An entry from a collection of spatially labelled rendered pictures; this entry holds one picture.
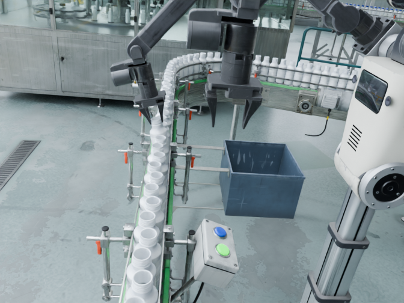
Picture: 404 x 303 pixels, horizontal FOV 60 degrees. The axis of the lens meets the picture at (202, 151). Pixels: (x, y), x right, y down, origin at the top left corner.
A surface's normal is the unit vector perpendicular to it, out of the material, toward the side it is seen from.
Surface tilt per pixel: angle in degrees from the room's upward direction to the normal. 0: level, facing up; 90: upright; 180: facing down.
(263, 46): 90
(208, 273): 90
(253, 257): 0
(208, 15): 90
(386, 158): 101
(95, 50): 90
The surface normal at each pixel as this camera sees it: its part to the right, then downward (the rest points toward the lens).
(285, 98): -0.26, 0.43
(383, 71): -0.99, -0.06
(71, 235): 0.10, -0.88
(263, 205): 0.04, 0.47
